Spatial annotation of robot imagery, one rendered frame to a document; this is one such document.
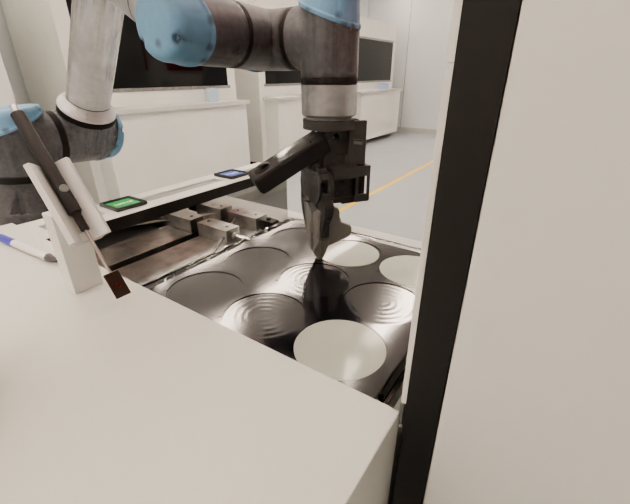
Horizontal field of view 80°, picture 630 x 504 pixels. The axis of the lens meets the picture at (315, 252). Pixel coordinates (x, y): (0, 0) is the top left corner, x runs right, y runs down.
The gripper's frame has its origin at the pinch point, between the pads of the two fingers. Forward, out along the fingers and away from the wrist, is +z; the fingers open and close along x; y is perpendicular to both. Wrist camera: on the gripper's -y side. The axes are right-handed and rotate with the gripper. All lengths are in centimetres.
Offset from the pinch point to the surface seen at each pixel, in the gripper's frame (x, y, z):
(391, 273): -8.8, 8.6, 1.3
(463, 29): -36.0, -8.8, -27.2
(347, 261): -2.9, 4.3, 1.2
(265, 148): 446, 118, 65
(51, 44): 335, -79, -46
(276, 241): 9.4, -3.5, 1.4
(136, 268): 12.0, -26.7, 3.2
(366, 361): -23.9, -4.4, 1.3
